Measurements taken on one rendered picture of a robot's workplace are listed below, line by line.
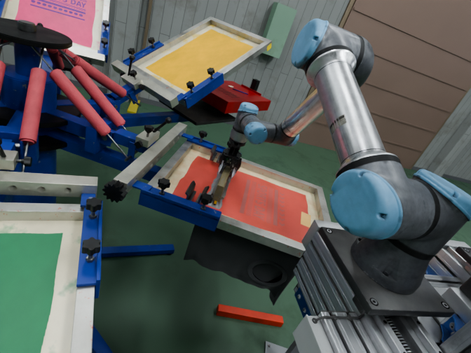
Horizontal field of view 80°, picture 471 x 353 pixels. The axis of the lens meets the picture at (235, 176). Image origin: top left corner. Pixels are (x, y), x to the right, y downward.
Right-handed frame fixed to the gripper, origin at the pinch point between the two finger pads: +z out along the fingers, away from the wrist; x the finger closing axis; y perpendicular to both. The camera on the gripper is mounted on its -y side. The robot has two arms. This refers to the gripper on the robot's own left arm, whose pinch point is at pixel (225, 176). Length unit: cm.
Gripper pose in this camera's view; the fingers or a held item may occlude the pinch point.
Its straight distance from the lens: 127.9
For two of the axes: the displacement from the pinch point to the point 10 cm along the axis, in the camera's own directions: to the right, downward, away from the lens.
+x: 9.4, 3.4, 0.2
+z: -3.0, 8.1, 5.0
